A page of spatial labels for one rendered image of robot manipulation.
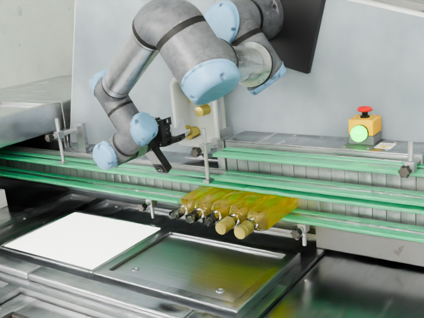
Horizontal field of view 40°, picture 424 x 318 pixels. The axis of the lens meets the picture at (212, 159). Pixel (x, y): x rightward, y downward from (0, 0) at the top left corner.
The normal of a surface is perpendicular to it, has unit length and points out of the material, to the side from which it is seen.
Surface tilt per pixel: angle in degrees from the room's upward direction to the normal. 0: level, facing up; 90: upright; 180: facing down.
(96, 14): 0
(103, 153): 0
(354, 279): 89
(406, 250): 0
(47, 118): 90
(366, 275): 89
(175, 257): 89
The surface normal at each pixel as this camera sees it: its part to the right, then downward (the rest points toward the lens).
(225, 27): -0.64, 0.20
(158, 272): -0.08, -0.96
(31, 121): 0.83, 0.08
